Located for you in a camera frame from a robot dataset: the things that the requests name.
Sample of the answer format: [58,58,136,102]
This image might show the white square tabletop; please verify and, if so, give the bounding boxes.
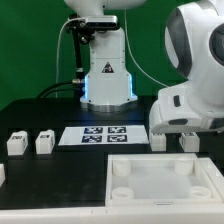
[105,154,224,207]

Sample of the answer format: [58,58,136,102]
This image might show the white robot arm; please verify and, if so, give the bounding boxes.
[64,0,224,133]

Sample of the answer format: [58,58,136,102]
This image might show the white sheet with tags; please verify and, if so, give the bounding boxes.
[59,125,149,146]

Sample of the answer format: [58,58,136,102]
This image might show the white part at left edge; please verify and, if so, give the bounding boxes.
[0,164,5,187]

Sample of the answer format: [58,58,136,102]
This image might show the white L-shaped obstacle fence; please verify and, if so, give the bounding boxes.
[0,157,224,224]

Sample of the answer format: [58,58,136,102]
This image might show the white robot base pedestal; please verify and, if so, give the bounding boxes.
[80,28,138,112]

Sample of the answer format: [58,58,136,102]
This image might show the black cables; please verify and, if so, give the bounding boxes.
[36,79,86,100]

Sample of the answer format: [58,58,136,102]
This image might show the black camera on stand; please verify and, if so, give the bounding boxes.
[66,14,120,79]

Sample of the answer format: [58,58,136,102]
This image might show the white cable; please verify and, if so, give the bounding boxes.
[54,17,81,98]

